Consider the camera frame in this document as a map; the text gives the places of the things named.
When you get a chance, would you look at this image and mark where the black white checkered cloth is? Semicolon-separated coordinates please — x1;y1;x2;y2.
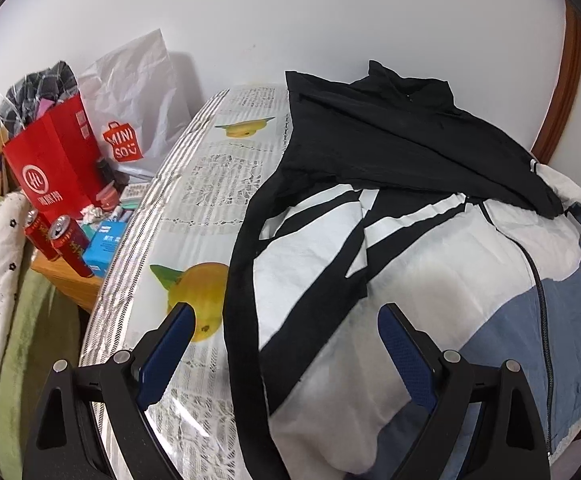
0;60;78;136

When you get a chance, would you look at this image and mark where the white shopping bag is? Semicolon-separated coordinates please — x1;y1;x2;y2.
78;28;191;178

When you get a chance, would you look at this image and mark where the green blanket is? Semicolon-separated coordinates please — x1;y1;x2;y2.
0;270;81;480

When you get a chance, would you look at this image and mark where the brown wooden door frame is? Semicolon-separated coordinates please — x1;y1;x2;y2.
531;0;581;166

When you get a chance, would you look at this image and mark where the red drink can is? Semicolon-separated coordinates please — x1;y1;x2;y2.
49;215;94;278
24;210;61;262

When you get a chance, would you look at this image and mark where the red paper bag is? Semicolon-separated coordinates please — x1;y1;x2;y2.
3;95;106;221

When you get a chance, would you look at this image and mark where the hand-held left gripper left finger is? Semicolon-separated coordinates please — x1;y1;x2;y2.
22;301;196;480

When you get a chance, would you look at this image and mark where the black white blue jacket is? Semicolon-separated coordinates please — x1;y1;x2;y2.
223;60;581;480

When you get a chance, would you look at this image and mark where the wooden nightstand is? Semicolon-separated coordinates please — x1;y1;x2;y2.
30;252;104;313

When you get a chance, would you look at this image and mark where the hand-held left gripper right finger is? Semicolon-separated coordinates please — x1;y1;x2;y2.
377;302;551;480

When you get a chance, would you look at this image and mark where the blue cardboard box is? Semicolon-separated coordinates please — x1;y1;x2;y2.
83;222;128;278

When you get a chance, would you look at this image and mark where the fruit print tablecloth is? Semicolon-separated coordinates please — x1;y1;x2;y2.
78;85;581;480

